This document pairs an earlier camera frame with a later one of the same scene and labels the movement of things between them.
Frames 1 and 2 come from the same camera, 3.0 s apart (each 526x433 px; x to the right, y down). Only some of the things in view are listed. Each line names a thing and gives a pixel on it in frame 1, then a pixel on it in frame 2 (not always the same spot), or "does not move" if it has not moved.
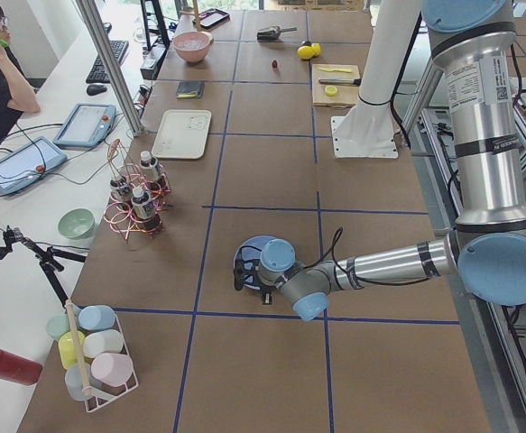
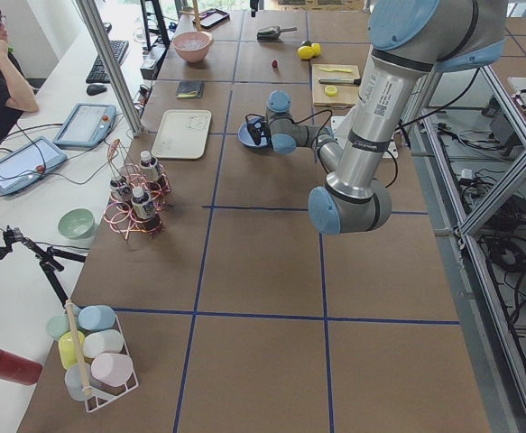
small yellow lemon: x=316 y=48 does not move
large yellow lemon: x=305 y=52 does not move
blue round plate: x=251 y=249 to x=245 y=136
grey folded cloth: x=189 y=89 does not move
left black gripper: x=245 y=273 to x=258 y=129
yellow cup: x=67 y=346 does not move
